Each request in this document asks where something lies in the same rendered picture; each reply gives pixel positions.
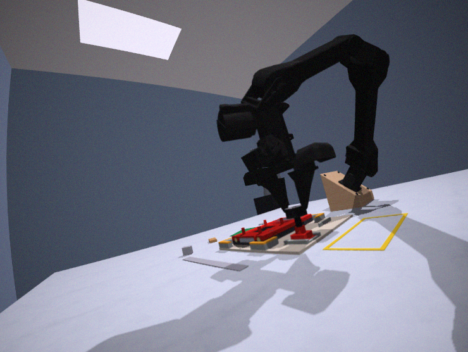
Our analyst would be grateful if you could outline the yellow rectangular outline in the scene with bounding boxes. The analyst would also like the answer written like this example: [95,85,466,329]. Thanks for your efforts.
[324,213,408,251]

